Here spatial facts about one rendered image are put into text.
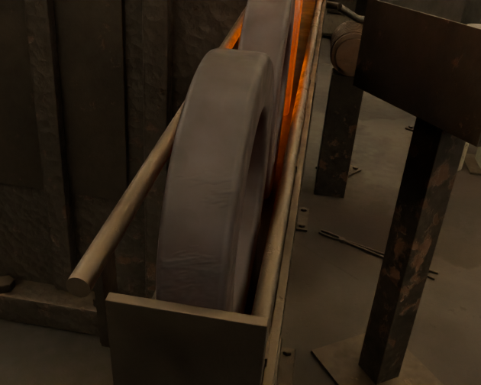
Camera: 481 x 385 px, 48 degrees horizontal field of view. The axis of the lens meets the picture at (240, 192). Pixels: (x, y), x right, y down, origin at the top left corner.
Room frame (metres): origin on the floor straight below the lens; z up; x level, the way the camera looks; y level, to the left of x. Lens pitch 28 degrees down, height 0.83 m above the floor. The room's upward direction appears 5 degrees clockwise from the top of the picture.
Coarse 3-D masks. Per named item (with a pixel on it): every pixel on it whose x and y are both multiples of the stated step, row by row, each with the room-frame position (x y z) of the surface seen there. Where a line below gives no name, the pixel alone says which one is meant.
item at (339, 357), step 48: (384, 0) 0.89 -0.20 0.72; (432, 0) 0.94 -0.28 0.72; (384, 48) 0.83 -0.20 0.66; (432, 48) 0.74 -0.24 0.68; (480, 48) 0.68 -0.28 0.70; (384, 96) 0.81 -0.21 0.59; (432, 96) 0.73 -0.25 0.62; (480, 96) 0.66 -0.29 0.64; (432, 144) 0.80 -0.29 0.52; (480, 144) 0.65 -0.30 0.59; (432, 192) 0.80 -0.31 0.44; (432, 240) 0.81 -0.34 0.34; (384, 288) 0.83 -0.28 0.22; (384, 336) 0.80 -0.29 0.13; (336, 384) 0.79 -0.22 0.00; (384, 384) 0.79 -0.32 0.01; (432, 384) 0.80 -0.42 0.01
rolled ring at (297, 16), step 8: (296, 0) 0.57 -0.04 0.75; (296, 8) 0.57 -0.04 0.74; (296, 16) 0.56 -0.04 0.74; (296, 24) 0.56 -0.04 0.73; (296, 32) 0.56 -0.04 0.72; (296, 40) 0.56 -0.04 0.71; (296, 48) 0.70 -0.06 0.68; (288, 80) 0.56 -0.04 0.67; (288, 88) 0.56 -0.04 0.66; (288, 96) 0.57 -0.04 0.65; (288, 104) 0.58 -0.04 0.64; (288, 112) 0.60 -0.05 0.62
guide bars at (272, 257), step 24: (312, 24) 0.85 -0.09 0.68; (312, 48) 0.73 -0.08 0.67; (288, 144) 0.45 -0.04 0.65; (288, 168) 0.41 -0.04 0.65; (288, 192) 0.37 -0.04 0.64; (288, 216) 0.37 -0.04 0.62; (264, 264) 0.28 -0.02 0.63; (264, 288) 0.26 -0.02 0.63; (264, 312) 0.24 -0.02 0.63; (264, 360) 0.21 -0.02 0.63
